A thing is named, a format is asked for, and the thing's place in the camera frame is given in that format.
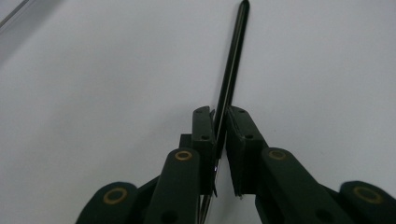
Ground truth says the black makeup brush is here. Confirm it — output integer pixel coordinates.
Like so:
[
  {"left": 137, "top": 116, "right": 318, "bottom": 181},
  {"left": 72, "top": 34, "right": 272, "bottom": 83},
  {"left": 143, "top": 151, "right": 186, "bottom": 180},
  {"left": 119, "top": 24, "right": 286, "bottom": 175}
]
[{"left": 197, "top": 0, "right": 251, "bottom": 224}]

